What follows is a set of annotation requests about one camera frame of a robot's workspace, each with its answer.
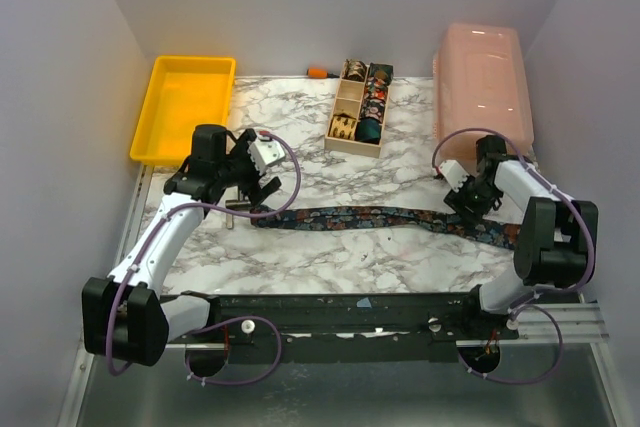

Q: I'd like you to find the dark green rolled tie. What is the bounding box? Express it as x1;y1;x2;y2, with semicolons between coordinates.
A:
354;118;382;145

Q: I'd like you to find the dark rose print rolled tie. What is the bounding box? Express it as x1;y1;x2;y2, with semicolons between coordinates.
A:
360;98;386;123

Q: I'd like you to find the metal rod tool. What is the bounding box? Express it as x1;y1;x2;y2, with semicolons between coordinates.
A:
223;186;251;230

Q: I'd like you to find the aluminium extrusion rail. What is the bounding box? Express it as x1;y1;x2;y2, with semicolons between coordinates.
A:
188;303;607;345

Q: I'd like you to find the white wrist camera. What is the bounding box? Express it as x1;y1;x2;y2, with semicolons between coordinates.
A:
248;131;285;175
436;160;470;192

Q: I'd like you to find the cream brown rolled tie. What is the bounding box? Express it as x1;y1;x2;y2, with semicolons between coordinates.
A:
342;59;368;82

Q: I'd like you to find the green yellow rolled tie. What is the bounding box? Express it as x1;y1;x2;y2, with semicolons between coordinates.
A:
368;63;394;84

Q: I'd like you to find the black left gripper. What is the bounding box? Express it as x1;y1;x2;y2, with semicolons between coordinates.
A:
217;130;282;205

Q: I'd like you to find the pink plastic storage box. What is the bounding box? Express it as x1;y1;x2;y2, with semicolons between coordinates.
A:
433;23;534;172

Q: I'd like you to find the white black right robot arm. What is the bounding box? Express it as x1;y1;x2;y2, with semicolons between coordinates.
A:
434;131;599;339

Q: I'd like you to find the orange handled screwdriver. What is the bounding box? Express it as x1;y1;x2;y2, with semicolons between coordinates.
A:
306;67;340;79

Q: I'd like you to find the wooden compartment organizer box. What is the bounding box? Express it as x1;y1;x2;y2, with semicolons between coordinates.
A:
324;60;393;158

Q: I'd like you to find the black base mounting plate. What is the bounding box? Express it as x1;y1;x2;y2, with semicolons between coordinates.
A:
162;291;521;366

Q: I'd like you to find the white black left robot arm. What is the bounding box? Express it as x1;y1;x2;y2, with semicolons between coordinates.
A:
81;124;286;366

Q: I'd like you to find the navy floral necktie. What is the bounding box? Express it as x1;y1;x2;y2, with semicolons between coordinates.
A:
251;206;520;250

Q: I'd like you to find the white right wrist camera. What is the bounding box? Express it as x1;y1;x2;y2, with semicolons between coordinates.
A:
436;160;470;192

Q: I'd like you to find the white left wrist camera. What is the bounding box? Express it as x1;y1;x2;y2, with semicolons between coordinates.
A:
248;131;285;175

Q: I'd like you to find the yellow plastic tray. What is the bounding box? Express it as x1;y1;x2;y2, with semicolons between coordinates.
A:
129;55;236;167

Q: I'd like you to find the yellow beetle print rolled tie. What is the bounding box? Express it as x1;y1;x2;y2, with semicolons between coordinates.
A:
328;114;358;141

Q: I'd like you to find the red floral rolled tie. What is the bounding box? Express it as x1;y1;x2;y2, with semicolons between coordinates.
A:
364;77;389;102

